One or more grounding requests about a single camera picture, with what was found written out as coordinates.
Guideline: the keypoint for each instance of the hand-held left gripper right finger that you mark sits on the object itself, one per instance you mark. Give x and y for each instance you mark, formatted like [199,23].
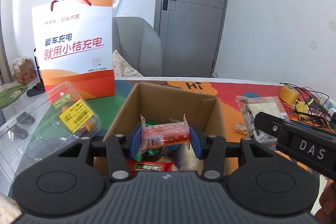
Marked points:
[197,144]

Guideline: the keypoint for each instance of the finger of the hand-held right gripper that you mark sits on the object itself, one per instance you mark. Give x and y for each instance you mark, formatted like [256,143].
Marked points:
[267,124]

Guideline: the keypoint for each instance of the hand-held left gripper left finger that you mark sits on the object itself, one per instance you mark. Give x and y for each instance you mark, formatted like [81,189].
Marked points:
[135,142]

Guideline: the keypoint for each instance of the person's right forearm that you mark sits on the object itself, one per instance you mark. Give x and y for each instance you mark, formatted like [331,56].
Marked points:
[328,200]

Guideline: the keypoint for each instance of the clear zip bag of biscuits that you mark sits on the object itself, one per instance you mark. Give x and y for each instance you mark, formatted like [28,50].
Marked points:
[265,108]

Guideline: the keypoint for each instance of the small clear nut packet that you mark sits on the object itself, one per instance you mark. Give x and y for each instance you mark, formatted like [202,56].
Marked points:
[241,128]

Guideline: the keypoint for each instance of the dark red snack packet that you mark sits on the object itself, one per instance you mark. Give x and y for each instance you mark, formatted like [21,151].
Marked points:
[151,167]

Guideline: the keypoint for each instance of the yellow tape roll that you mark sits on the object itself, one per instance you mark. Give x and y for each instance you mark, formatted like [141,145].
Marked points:
[288,94]

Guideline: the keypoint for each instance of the small yellow toy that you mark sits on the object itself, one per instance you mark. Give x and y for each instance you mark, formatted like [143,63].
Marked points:
[302,106]

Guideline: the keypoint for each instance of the white power strip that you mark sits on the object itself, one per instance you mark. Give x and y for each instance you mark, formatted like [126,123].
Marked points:
[329,107]

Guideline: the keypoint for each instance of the polka dot cushion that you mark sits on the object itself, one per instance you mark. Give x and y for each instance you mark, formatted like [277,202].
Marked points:
[123,65]

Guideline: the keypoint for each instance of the clear plastic container yellow label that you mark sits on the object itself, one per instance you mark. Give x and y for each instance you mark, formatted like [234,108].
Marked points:
[47,121]

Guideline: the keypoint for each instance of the grey armchair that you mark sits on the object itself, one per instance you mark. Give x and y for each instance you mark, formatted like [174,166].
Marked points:
[136,43]

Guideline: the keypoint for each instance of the black slipper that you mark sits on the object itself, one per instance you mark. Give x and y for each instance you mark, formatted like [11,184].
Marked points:
[36,88]

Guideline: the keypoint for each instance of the white and orange paper bag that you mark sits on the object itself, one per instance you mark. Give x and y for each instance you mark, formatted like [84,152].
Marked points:
[76,45]

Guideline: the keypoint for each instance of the small brown cardboard box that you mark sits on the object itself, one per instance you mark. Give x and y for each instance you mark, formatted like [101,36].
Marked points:
[24,71]

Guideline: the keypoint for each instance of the green floor mat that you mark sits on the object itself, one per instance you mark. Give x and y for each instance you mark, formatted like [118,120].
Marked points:
[11,95]

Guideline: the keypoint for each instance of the grey door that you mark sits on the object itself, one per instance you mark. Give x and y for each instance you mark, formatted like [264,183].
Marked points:
[194,11]

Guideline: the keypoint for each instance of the beige cloth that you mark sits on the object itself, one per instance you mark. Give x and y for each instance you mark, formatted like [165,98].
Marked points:
[8,209]

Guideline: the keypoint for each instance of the white wall socket cover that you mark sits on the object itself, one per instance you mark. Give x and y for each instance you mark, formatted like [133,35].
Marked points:
[314,44]
[333,25]

